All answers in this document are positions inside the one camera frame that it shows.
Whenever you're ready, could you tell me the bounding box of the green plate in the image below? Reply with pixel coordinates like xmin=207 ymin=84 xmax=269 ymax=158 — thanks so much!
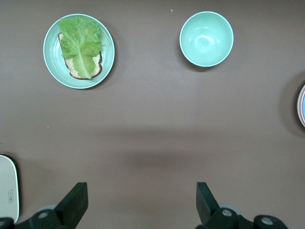
xmin=43 ymin=13 xmax=116 ymax=90

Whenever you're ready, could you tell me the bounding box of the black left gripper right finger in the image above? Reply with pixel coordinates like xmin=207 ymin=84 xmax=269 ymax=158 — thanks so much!
xmin=195 ymin=182 xmax=254 ymax=229

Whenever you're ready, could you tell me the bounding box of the brown table cloth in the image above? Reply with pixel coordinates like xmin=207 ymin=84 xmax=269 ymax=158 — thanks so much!
xmin=0 ymin=0 xmax=305 ymax=229

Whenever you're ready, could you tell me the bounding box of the white tray at left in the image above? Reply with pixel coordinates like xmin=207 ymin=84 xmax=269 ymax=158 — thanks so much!
xmin=0 ymin=154 xmax=20 ymax=224

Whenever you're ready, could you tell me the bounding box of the beige plate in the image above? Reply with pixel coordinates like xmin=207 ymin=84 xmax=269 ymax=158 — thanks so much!
xmin=296 ymin=83 xmax=305 ymax=128

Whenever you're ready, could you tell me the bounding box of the pink plate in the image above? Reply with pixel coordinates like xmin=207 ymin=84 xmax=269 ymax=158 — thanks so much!
xmin=299 ymin=87 xmax=305 ymax=125

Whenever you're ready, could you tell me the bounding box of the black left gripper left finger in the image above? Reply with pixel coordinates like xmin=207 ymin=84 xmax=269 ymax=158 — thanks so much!
xmin=14 ymin=182 xmax=89 ymax=229

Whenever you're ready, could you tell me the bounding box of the green lettuce leaf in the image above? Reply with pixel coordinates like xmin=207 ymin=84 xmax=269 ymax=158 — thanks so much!
xmin=58 ymin=16 xmax=103 ymax=80

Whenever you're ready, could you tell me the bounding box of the toasted bread slice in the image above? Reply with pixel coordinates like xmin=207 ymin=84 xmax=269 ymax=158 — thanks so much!
xmin=57 ymin=32 xmax=103 ymax=79

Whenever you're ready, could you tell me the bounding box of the green bowl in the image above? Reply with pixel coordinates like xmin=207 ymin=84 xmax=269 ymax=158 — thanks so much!
xmin=179 ymin=11 xmax=234 ymax=67

